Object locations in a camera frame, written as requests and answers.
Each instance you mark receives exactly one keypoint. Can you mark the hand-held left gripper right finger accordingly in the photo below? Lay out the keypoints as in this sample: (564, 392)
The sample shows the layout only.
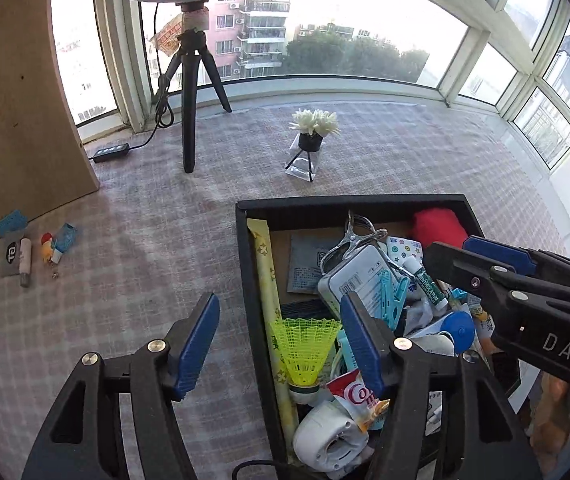
(362, 347)

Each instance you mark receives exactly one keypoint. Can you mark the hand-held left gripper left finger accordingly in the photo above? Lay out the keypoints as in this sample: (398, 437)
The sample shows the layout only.
(195, 350)

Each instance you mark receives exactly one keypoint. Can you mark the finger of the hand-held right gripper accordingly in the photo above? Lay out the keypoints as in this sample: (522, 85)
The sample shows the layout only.
(457, 270)
(497, 256)

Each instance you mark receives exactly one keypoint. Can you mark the black storage box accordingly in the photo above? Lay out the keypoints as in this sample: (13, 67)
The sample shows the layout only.
(250, 280)

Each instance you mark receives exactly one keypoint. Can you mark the pale pink tube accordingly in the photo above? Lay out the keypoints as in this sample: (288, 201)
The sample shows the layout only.
(25, 260)

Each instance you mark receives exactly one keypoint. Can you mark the checkered tablecloth desktop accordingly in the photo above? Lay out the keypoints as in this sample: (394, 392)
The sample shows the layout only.
(165, 240)

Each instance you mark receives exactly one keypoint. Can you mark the person's right hand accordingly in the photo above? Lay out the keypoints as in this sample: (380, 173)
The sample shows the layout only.
(555, 430)

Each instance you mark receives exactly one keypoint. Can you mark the light blue card packet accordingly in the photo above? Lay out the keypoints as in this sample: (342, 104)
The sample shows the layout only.
(347, 355)

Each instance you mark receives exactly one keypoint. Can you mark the green white lip balm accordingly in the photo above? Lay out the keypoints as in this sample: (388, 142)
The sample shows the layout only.
(425, 282)

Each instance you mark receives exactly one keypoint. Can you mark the red white snack packet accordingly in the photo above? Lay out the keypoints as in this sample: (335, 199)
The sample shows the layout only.
(352, 390)

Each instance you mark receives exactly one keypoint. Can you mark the red cloth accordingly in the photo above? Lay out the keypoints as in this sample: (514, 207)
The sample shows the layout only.
(437, 227)

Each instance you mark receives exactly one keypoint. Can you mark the light blue clothes peg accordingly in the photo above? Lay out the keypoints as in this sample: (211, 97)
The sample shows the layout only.
(390, 300)

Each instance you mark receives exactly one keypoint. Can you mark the yellow green plastic shuttlecock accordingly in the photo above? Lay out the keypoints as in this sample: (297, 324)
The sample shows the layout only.
(305, 345)

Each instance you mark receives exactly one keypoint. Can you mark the smiley sticker sheet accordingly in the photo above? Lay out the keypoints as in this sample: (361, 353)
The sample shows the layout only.
(400, 247)

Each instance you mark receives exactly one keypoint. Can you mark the white bottle with blue cap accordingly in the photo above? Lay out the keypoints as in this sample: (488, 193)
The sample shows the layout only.
(457, 332)

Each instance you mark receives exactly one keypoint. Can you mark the white tin box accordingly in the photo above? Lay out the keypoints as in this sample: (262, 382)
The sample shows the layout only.
(355, 275)

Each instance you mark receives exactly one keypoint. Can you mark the white round plastic gadget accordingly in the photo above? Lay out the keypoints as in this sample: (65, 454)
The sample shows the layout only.
(320, 430)

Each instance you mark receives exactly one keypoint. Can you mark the grey flat sachet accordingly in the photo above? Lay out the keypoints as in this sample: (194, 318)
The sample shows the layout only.
(305, 265)

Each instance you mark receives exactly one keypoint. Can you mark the long yellow printed packet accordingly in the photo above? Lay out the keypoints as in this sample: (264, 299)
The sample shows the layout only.
(267, 280)

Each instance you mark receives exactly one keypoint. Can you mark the metal spring clip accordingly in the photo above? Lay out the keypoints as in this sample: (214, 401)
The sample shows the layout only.
(360, 240)

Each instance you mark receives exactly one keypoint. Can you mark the blue white small packet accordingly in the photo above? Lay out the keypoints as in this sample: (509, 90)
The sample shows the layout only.
(66, 237)

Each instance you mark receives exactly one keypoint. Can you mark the red yellow small toy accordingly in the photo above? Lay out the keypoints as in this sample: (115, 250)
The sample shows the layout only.
(46, 242)

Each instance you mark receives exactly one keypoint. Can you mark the white flowers in glass vase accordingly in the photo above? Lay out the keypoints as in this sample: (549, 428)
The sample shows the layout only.
(311, 140)

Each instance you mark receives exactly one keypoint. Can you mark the dark sachet with white logo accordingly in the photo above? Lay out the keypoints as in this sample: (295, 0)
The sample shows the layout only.
(10, 255)

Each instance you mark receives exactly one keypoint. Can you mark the black power strip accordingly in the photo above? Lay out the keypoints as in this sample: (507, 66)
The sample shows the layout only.
(111, 152)

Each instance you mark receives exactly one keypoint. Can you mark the black tripod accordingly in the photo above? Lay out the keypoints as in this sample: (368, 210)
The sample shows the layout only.
(189, 110)

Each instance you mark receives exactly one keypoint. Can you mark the green trees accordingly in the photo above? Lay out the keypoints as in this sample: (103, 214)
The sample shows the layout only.
(345, 55)

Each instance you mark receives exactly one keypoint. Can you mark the wooden board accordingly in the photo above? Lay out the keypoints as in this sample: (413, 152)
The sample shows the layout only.
(15, 110)

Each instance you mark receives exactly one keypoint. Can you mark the pink apartment building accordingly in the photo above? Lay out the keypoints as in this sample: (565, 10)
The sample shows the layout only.
(260, 25)

